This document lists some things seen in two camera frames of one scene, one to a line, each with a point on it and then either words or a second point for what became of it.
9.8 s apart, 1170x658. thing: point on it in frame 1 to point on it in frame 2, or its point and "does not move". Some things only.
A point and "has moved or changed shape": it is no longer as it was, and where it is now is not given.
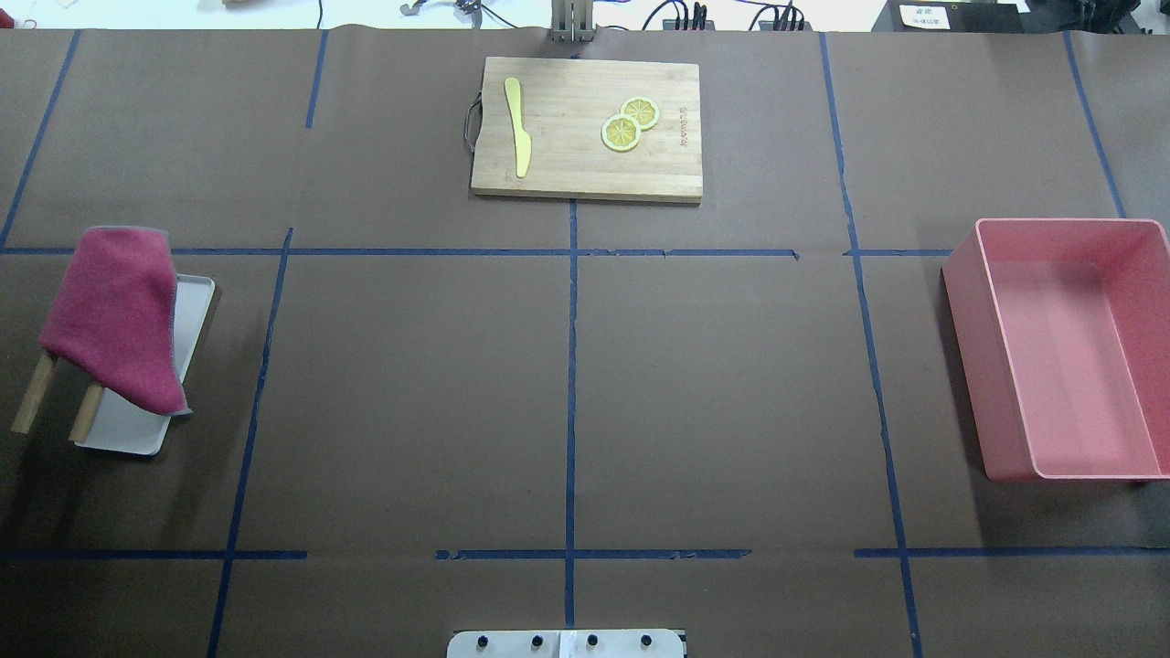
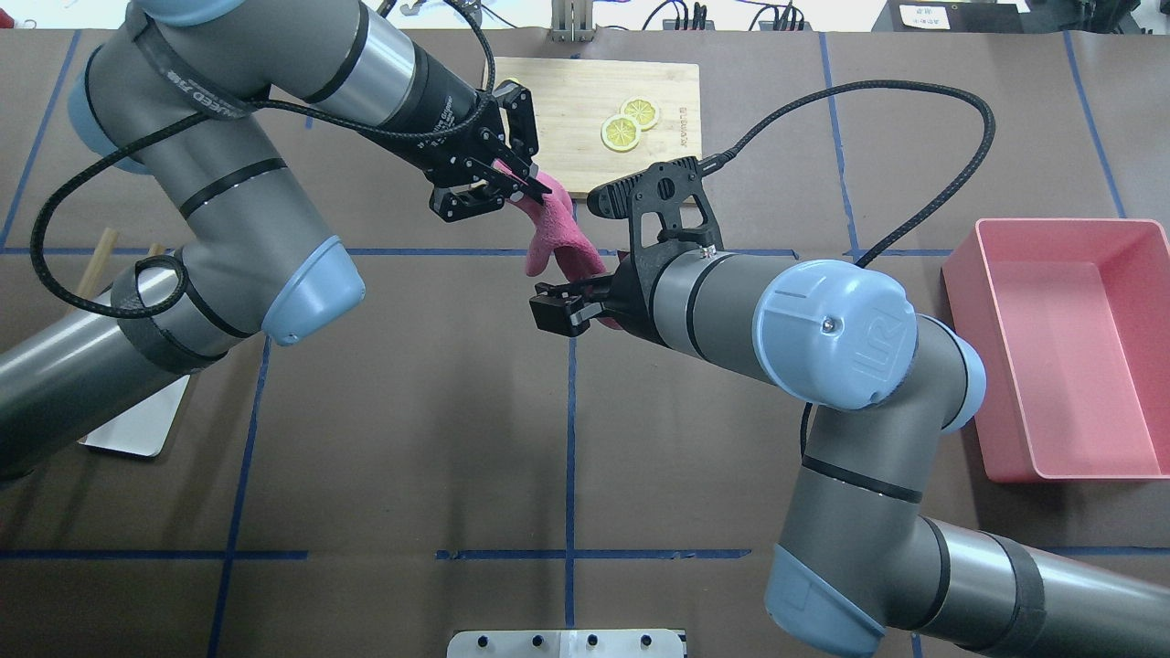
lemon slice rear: [643, 111] does not move
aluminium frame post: [572, 21] does not move
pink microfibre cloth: [111, 316] has moved or changed shape
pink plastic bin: [1063, 329] does not move
